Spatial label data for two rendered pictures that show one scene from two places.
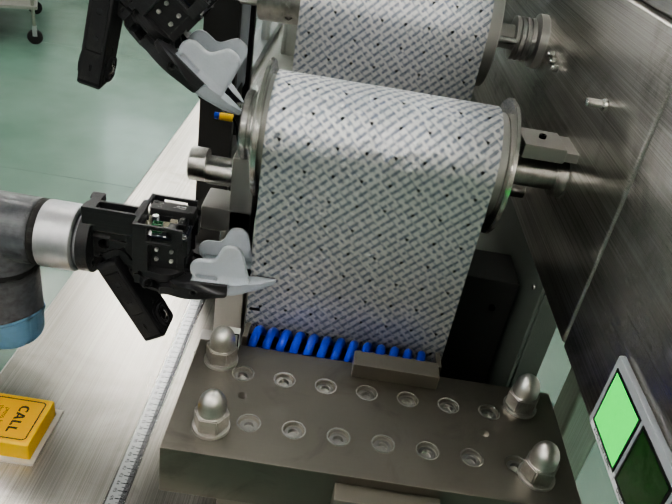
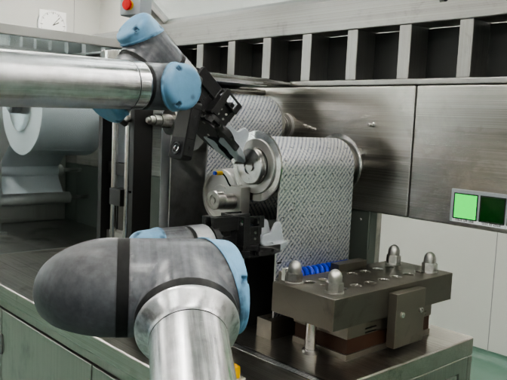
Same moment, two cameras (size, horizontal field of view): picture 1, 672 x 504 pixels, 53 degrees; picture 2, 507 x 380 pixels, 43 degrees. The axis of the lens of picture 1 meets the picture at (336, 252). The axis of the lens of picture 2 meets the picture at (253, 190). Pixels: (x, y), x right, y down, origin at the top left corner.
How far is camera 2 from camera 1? 1.06 m
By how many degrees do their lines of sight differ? 46
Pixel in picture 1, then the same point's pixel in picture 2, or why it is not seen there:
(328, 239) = (305, 209)
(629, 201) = (416, 145)
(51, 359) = not seen: hidden behind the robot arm
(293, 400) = not seen: hidden behind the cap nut
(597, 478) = not seen: outside the picture
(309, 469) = (381, 289)
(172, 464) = (338, 310)
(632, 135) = (401, 126)
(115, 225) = (228, 225)
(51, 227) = (204, 234)
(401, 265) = (330, 215)
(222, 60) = (242, 133)
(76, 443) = (244, 368)
